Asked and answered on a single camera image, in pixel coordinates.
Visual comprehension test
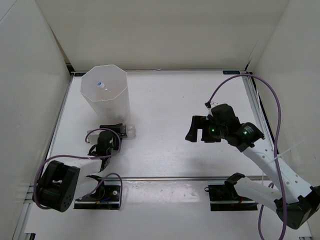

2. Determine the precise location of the black label plastic bottle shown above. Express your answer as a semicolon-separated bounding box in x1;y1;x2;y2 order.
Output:
120;124;137;139

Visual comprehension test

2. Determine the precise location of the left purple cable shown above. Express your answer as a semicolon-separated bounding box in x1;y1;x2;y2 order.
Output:
32;128;123;210

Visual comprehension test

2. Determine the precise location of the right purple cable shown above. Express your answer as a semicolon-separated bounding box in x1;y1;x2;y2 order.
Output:
204;74;287;240

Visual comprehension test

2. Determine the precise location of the purple cable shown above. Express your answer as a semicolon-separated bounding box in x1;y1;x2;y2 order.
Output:
32;128;123;210
204;74;287;240

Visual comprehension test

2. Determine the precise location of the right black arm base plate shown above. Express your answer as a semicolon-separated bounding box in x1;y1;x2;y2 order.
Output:
203;180;258;212

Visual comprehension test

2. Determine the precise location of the white cable tie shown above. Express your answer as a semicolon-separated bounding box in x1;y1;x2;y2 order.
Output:
271;138;309;162

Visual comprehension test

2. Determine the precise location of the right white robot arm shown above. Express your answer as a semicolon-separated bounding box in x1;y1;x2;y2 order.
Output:
185;103;320;230

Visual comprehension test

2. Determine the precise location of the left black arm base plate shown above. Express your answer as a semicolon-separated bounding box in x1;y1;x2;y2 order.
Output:
73;179;122;210

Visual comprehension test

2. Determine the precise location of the clear unlabelled plastic bottle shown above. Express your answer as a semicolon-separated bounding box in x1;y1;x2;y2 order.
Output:
96;81;111;94

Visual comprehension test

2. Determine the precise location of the white octagonal plastic bin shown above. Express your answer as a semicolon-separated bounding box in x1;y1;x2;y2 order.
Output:
80;64;131;125

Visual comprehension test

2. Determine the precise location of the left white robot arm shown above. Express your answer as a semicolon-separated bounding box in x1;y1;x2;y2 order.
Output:
32;123;127;213

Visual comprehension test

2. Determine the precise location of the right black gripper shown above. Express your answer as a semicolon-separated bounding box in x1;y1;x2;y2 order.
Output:
185;116;228;143

